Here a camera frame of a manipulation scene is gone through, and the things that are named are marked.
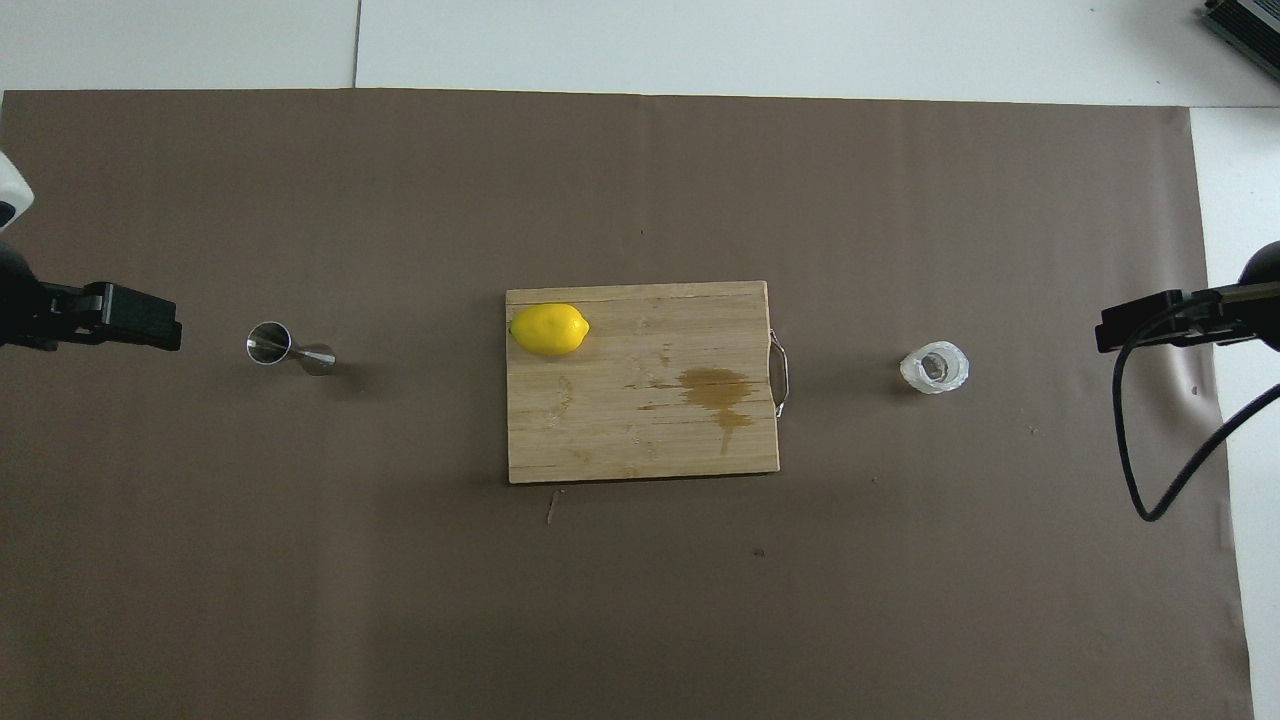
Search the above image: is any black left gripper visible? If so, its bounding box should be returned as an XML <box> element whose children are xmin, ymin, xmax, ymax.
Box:
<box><xmin>0</xmin><ymin>243</ymin><xmax>183</xmax><ymax>351</ymax></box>

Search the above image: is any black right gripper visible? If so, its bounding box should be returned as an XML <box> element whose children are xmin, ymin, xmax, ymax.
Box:
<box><xmin>1095</xmin><ymin>240</ymin><xmax>1280</xmax><ymax>353</ymax></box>

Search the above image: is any steel double jigger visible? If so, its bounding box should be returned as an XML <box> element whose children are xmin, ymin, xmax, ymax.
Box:
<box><xmin>246</xmin><ymin>321</ymin><xmax>337</xmax><ymax>378</ymax></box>

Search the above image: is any black ribbed electronic device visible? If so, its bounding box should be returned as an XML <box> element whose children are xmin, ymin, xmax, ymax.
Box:
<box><xmin>1200</xmin><ymin>0</ymin><xmax>1280</xmax><ymax>86</ymax></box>

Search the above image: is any brown paper table mat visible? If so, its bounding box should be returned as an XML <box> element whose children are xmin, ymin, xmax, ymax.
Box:
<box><xmin>0</xmin><ymin>88</ymin><xmax>1256</xmax><ymax>720</ymax></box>

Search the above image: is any yellow lemon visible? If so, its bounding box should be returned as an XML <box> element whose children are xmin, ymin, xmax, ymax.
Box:
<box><xmin>509</xmin><ymin>303</ymin><xmax>591</xmax><ymax>358</ymax></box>

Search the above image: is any wooden cutting board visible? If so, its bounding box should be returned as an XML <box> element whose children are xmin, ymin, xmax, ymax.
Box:
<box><xmin>505</xmin><ymin>280</ymin><xmax>791</xmax><ymax>486</ymax></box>

